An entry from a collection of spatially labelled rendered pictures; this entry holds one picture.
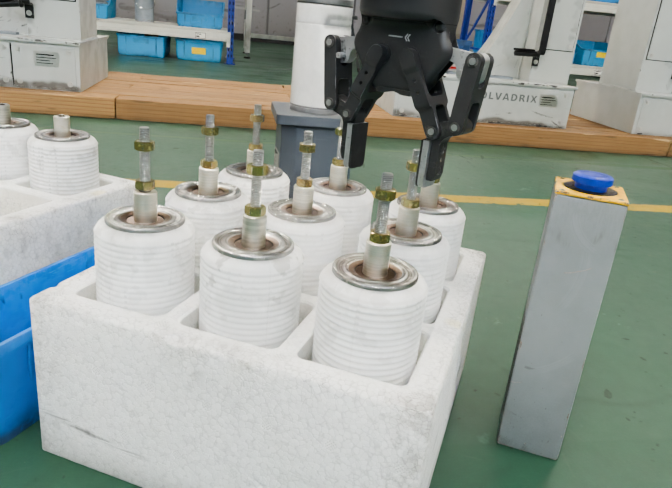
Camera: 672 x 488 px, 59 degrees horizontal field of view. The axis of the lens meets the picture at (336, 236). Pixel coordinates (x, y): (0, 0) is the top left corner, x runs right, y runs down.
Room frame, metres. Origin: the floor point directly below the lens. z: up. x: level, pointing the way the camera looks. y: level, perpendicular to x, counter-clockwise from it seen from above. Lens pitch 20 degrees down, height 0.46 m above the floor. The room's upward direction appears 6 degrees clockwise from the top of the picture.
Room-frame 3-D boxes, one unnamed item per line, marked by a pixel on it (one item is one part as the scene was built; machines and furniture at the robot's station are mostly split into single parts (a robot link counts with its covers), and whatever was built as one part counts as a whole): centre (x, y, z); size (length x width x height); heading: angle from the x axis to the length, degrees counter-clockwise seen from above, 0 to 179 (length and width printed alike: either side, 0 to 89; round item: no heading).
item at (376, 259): (0.48, -0.04, 0.26); 0.02 x 0.02 x 0.03
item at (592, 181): (0.61, -0.26, 0.32); 0.04 x 0.04 x 0.02
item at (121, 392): (0.63, 0.04, 0.09); 0.39 x 0.39 x 0.18; 73
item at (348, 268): (0.48, -0.04, 0.25); 0.08 x 0.08 x 0.01
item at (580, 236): (0.61, -0.26, 0.16); 0.07 x 0.07 x 0.31; 73
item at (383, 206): (0.48, -0.04, 0.30); 0.01 x 0.01 x 0.08
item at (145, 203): (0.55, 0.19, 0.26); 0.02 x 0.02 x 0.03
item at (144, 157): (0.55, 0.19, 0.30); 0.01 x 0.01 x 0.08
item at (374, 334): (0.48, -0.04, 0.16); 0.10 x 0.10 x 0.18
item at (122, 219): (0.55, 0.19, 0.25); 0.08 x 0.08 x 0.01
